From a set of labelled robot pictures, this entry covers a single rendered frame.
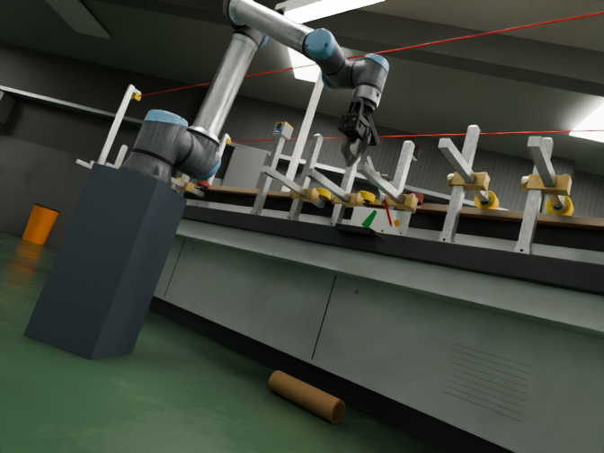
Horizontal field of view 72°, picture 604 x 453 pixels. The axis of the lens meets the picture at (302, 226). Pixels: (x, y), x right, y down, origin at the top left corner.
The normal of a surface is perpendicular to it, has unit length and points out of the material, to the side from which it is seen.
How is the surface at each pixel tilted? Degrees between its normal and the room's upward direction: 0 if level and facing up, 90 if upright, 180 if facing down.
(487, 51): 90
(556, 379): 90
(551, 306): 90
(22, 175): 90
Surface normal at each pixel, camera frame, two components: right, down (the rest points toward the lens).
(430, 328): -0.59, -0.32
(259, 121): -0.13, -0.21
